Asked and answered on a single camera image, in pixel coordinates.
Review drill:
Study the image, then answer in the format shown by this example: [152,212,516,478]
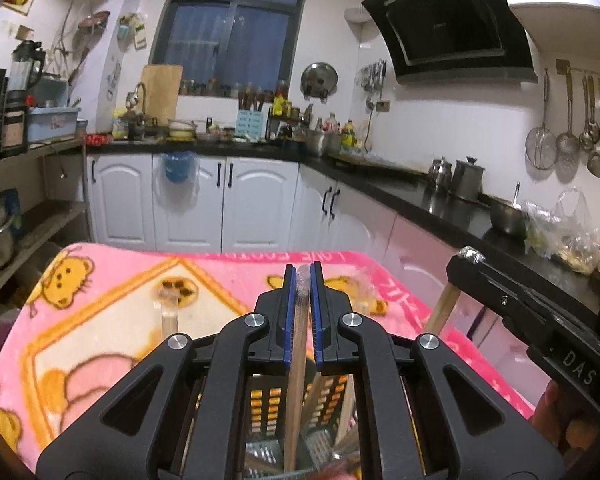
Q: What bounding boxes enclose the hanging kitchen tools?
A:
[362,60,387,88]

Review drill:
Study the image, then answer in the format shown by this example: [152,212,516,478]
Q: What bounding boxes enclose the dark kitchen window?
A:
[150,0,313,92]

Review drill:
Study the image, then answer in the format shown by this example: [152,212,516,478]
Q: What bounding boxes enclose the metal faucet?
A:
[126,82,147,116]

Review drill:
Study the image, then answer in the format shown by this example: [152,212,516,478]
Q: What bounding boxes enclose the stacked dishes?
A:
[168,119,198,140]

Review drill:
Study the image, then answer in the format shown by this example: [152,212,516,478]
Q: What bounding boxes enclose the wooden chopstick pair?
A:
[282,264,313,473]
[422,246,483,336]

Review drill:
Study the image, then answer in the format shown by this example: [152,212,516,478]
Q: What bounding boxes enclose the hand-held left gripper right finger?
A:
[310,261,566,480]

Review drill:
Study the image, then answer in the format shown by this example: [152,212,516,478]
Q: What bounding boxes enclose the person's right hand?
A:
[534,375,600,463]

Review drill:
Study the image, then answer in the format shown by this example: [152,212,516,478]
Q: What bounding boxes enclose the small steel teapot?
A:
[427,156,453,188]

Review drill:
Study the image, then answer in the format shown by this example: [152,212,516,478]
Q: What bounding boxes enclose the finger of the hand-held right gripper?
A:
[447,259,561,348]
[460,248,600,333]

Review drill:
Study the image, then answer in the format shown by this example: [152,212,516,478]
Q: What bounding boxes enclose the steel cooking pot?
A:
[306,129,342,156]

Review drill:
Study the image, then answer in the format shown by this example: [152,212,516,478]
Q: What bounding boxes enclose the row of spice jars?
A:
[180,77,281,98]

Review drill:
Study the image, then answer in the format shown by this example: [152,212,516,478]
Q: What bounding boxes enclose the wooden cutting board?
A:
[139,64,183,126]

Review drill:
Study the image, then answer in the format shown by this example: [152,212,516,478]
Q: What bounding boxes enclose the blue hanging bin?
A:
[162,151,196,183]

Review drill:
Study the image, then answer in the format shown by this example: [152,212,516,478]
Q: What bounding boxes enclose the blender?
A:
[5,40,46,111]

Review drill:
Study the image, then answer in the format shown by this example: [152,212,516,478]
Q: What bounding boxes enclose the steel pot lid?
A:
[300,61,339,101]

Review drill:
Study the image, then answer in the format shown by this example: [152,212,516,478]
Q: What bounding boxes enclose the dark green utensil holder basket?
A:
[195,370,406,478]

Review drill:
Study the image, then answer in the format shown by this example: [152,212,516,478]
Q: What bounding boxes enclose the light blue knife holder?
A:
[236,108,267,141]

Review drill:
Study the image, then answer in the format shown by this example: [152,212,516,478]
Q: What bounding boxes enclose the black range hood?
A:
[362,0,538,85]

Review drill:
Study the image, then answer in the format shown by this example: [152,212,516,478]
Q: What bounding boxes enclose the blue plastic box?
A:
[26,106,81,142]

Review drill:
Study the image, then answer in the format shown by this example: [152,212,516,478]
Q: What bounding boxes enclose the hanging packets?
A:
[117,12,148,51]

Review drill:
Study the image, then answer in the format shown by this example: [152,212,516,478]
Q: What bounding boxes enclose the white kitchen cabinet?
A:
[86,154,398,256]

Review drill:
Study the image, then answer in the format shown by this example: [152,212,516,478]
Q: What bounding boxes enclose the steel kettles on counter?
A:
[450,156,486,201]

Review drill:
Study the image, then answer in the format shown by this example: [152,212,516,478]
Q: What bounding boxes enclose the metal spoon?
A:
[579,76,598,152]

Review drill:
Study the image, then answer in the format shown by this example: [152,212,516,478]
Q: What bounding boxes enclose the hanging metal bowl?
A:
[77,10,111,31]

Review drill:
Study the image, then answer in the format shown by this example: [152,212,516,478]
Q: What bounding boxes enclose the steel bowl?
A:
[489,195,528,238]

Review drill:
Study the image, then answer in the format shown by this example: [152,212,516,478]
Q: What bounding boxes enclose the metal mesh skimmer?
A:
[525,69,558,170]

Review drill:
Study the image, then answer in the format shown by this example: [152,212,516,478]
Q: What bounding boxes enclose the clear plastic bag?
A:
[522,187,600,273]

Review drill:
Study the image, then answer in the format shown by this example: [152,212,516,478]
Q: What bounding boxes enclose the pink printed blanket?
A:
[0,242,536,480]

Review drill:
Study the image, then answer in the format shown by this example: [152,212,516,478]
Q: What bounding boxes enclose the pink kitchen cabinet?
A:
[380,210,600,411]

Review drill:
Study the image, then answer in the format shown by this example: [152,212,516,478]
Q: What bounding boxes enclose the metal shelf rack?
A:
[0,137,93,301]

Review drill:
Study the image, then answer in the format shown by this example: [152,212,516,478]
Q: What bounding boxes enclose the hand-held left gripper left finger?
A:
[35,262,298,480]

